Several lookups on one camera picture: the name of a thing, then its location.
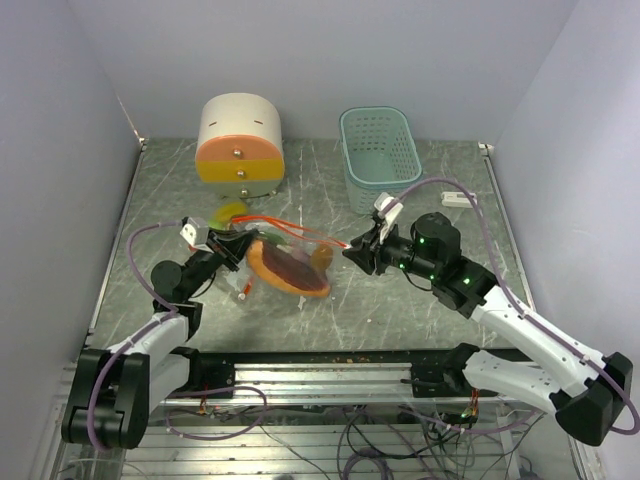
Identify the light blue plastic basket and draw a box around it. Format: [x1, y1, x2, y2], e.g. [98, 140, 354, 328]
[339, 106, 423, 215]

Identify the aluminium frame rail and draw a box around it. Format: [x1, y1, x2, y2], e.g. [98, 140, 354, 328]
[54, 357, 576, 406]

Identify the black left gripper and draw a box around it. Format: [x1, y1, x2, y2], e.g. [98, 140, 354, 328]
[183, 227, 258, 300]

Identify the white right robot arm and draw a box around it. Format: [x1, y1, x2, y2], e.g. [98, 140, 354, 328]
[343, 213, 633, 446]

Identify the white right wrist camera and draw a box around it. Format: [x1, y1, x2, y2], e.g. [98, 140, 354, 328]
[374, 192, 404, 230]

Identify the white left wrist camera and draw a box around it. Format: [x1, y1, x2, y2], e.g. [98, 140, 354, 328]
[180, 217, 211, 252]

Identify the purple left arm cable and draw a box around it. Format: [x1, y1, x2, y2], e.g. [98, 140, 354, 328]
[87, 222, 186, 451]

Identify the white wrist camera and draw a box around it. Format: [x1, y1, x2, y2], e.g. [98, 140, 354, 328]
[180, 217, 211, 252]
[374, 192, 404, 230]

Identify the round three-drawer cabinet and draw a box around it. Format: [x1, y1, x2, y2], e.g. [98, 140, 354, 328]
[195, 93, 285, 199]

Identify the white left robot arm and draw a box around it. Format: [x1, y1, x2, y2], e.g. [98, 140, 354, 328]
[60, 230, 257, 451]

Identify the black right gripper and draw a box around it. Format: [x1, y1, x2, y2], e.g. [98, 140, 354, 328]
[343, 218, 440, 281]

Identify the zip bag with fake food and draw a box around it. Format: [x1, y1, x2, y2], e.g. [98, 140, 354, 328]
[246, 215, 348, 298]

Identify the zip bag with fruit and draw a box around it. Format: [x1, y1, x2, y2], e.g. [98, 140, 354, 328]
[187, 200, 258, 302]

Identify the small white device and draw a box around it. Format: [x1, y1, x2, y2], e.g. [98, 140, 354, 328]
[441, 192, 477, 209]

